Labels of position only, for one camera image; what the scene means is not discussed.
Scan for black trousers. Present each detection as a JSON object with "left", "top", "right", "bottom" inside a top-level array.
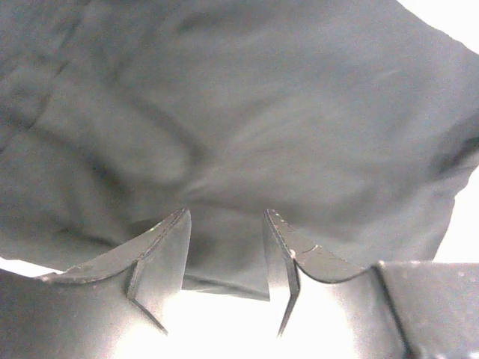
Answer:
[{"left": 1, "top": 1, "right": 478, "bottom": 297}]

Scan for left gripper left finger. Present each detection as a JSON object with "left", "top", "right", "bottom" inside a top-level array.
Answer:
[{"left": 40, "top": 208, "right": 192, "bottom": 334}]

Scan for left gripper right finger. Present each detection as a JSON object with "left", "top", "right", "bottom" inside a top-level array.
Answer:
[{"left": 262, "top": 209, "right": 374, "bottom": 337}]

